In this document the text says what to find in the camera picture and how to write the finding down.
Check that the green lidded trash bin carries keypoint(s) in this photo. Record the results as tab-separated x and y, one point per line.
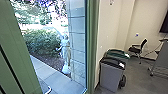
115	52

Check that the grey trash bin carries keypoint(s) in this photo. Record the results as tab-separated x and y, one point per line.
110	75

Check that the green framed glass door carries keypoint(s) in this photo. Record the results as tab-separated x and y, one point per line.
20	50

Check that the green garden bush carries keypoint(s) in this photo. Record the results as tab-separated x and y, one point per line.
41	41

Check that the black office chair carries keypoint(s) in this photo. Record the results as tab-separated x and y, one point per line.
135	49

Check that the grey board on stand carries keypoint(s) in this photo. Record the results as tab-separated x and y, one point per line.
163	56

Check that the white wall switch plate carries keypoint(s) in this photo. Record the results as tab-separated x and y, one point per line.
111	1

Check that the large black wall screen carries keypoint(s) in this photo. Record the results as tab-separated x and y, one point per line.
164	26

